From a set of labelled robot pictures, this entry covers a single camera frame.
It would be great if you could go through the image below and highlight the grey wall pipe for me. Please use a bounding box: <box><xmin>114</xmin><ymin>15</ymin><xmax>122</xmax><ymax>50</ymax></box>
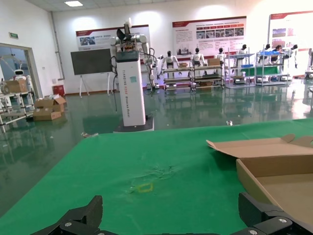
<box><xmin>50</xmin><ymin>11</ymin><xmax>66</xmax><ymax>81</ymax></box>

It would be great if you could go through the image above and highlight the grey door frame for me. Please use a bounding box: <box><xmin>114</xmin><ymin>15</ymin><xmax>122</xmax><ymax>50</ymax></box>
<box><xmin>0</xmin><ymin>43</ymin><xmax>44</xmax><ymax>101</ymax></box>

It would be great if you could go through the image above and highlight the small white round-head robot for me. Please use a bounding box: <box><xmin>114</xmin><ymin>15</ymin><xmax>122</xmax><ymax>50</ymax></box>
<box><xmin>9</xmin><ymin>69</ymin><xmax>32</xmax><ymax>85</ymax></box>

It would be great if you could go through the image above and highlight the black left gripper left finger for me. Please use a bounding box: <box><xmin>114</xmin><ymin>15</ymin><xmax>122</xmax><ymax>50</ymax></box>
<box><xmin>31</xmin><ymin>195</ymin><xmax>110</xmax><ymax>235</ymax></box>

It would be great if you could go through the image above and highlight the open cardboard box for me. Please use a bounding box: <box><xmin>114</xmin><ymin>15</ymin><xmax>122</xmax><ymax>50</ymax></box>
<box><xmin>206</xmin><ymin>134</ymin><xmax>313</xmax><ymax>227</ymax></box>

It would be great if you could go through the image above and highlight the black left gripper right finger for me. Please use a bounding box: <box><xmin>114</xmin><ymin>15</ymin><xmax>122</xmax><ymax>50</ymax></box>
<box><xmin>229</xmin><ymin>192</ymin><xmax>313</xmax><ymax>235</ymax></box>

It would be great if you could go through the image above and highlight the metal shelf rack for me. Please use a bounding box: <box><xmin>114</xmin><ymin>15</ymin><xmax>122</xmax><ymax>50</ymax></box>
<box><xmin>193</xmin><ymin>64</ymin><xmax>225</xmax><ymax>91</ymax></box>
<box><xmin>255</xmin><ymin>45</ymin><xmax>289</xmax><ymax>87</ymax></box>
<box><xmin>162</xmin><ymin>66</ymin><xmax>195</xmax><ymax>92</ymax></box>
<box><xmin>224</xmin><ymin>47</ymin><xmax>257</xmax><ymax>89</ymax></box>

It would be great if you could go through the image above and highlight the flat closed cardboard box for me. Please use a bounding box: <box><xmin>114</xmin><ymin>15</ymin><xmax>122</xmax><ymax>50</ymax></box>
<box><xmin>32</xmin><ymin>107</ymin><xmax>62</xmax><ymax>122</ymax></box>

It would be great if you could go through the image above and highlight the cardboard box with raised flaps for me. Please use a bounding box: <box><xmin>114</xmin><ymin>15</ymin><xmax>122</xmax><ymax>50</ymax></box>
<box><xmin>34</xmin><ymin>95</ymin><xmax>67</xmax><ymax>113</ymax></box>

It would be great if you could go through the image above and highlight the white pipe rack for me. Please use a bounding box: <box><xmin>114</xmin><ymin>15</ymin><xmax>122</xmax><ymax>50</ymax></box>
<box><xmin>0</xmin><ymin>84</ymin><xmax>35</xmax><ymax>133</ymax></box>

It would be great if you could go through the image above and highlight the green tablecloth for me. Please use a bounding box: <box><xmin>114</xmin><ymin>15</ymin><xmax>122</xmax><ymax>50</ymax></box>
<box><xmin>0</xmin><ymin>118</ymin><xmax>313</xmax><ymax>235</ymax></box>

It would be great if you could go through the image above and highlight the taped cardboard box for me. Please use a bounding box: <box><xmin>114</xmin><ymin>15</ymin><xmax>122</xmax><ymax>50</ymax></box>
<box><xmin>4</xmin><ymin>79</ymin><xmax>28</xmax><ymax>94</ymax></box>

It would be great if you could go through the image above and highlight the red cabinet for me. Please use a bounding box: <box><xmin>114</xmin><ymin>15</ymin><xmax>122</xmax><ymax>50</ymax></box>
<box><xmin>52</xmin><ymin>85</ymin><xmax>66</xmax><ymax>97</ymax></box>

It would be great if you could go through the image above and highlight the black display screen on stand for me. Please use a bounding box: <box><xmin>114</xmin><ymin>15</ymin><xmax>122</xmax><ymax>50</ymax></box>
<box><xmin>70</xmin><ymin>48</ymin><xmax>118</xmax><ymax>98</ymax></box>

